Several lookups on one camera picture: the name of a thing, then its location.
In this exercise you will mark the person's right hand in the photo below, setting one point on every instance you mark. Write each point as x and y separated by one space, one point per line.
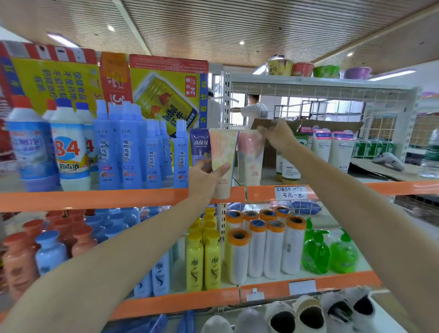
279 137

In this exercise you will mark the person's left hand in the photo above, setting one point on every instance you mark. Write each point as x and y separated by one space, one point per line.
200 181

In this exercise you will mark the person's right thumb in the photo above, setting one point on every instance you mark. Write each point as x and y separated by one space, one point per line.
262 130

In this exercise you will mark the person's left thumb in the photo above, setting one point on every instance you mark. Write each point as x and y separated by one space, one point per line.
221 172

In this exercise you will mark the cream yellow cosmetic tube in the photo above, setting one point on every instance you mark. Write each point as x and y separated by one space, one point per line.
223 147

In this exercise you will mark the pink cosmetic tube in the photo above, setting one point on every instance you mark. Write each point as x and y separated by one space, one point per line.
250 161

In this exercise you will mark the person's right forearm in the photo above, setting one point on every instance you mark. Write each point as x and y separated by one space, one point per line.
356 219

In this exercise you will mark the person's left forearm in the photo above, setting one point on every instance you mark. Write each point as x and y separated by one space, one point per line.
103 267

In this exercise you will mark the purple cosmetic tube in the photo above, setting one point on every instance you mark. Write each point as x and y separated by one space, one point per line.
200 145

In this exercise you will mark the green bottle white label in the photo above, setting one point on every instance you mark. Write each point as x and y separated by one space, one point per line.
289 169

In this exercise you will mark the white facial cleanser tube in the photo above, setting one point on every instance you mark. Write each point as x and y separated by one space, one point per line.
341 152
321 147

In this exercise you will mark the yellow instant noodle bowl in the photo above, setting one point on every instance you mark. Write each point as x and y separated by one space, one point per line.
279 67

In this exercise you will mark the open brown cardboard box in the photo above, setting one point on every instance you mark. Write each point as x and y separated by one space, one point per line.
329 124

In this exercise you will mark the handwritten white price tag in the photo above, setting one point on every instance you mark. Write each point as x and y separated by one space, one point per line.
289 193

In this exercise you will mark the red instant noodle bowl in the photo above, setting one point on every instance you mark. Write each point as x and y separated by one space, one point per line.
303 69

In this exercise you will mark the group of masking film rolls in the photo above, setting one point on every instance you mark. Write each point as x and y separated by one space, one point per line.
264 243

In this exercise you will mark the row of yellow shampoo bottles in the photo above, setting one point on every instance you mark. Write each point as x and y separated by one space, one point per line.
204 254

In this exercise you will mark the green instant noodle bowl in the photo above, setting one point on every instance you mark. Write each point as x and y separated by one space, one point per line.
326 71

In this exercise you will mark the blue mesh sponge packet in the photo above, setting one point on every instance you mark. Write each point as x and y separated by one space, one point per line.
305 207

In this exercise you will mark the row of blue spray bottles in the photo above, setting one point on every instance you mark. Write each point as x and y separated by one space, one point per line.
130 154

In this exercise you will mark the yellow red drink carton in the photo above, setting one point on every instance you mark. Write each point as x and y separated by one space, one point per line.
164 92

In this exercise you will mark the green soap pump bottle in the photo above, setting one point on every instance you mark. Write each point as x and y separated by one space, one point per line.
315 254
308 228
344 255

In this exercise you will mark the purple instant noodle bowl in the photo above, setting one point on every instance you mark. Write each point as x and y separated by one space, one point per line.
356 73

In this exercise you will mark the white blue shampoo bottle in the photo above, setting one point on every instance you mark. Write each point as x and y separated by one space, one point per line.
142 286
160 274

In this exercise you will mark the orange beam shelf rack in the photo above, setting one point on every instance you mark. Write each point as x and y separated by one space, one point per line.
103 199

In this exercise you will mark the flat brown cardboard sheet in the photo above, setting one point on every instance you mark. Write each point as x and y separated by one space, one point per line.
377 171

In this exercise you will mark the small white label holder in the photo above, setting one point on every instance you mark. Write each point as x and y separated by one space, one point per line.
255 295

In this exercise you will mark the white price label gun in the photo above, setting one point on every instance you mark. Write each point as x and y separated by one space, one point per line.
389 161

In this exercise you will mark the white disinfectant bottle blue cap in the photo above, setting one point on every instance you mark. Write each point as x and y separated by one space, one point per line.
90 137
71 154

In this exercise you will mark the blank white shelf label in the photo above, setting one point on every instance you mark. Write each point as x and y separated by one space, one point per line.
302 287

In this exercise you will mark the long ceiling light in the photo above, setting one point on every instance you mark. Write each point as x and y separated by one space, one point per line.
392 74
62 40

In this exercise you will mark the blue plastic packets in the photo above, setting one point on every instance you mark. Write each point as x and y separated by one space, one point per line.
157 324

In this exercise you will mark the row of white slippers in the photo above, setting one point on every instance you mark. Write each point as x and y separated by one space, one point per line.
308 315

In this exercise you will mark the group of light blue bottles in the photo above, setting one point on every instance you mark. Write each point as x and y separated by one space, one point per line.
51 252

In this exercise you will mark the blue label bottle red cap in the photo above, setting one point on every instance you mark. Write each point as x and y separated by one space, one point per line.
32 151

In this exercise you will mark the yellow red printed cardboard box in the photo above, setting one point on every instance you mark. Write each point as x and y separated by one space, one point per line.
51 79

